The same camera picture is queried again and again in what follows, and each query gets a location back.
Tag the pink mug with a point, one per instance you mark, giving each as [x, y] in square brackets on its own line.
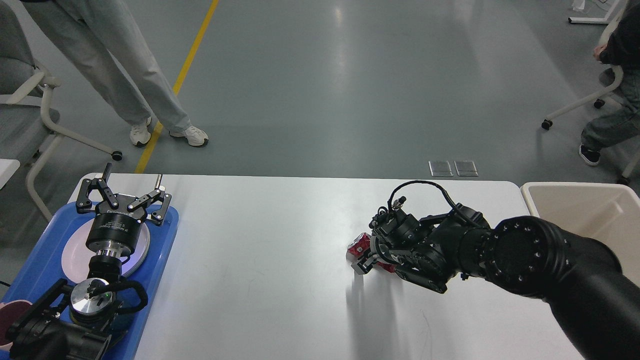
[10, 312]

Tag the blue plastic tray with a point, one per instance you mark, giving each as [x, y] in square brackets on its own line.
[44, 266]

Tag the right floor outlet plate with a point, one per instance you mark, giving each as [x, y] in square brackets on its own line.
[466, 169]

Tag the white office chair right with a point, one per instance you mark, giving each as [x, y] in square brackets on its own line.
[599, 98]

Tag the beige plastic bin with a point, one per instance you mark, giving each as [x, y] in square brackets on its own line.
[609, 213]

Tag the white table leg far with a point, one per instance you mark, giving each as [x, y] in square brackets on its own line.
[595, 12]

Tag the left floor outlet plate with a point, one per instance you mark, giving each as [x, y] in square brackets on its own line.
[440, 169]

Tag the person in grey trousers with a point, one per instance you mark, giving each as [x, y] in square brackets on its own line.
[103, 41]

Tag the floor outlet plate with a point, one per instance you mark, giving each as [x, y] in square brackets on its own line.
[466, 169]
[440, 169]

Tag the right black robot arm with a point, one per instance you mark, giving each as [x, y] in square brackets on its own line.
[582, 280]

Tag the white side table corner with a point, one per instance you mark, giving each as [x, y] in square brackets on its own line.
[7, 169]

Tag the grey office chair left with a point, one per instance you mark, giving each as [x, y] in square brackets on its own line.
[27, 118]

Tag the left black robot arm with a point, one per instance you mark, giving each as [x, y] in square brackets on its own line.
[87, 288]

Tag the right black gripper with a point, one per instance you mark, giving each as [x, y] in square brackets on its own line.
[391, 259]

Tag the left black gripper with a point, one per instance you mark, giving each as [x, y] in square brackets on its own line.
[116, 230]

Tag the pink plate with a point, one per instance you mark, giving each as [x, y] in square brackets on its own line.
[75, 255]

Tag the crushed red soda can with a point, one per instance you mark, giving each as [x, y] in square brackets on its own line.
[363, 243]

